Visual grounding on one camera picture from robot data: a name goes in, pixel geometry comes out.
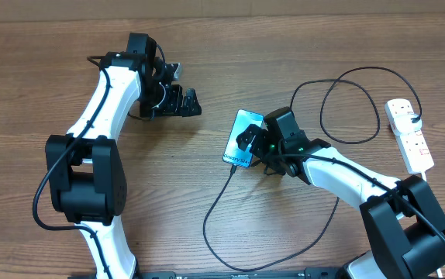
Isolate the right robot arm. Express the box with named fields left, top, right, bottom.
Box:
left=223, top=107, right=445, bottom=278

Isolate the blue Samsung Galaxy smartphone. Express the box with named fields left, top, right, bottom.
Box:
left=222, top=109, right=264, bottom=168

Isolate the white power strip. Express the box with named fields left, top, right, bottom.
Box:
left=385, top=98, right=434, bottom=178

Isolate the white power strip cord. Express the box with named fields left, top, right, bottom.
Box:
left=420, top=171, right=444, bottom=279

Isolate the white charger plug adapter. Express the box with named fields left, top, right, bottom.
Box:
left=392, top=114, right=423, bottom=136

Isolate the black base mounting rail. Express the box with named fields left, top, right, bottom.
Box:
left=133, top=267, right=346, bottom=279

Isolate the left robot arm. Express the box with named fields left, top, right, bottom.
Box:
left=32, top=33, right=202, bottom=278

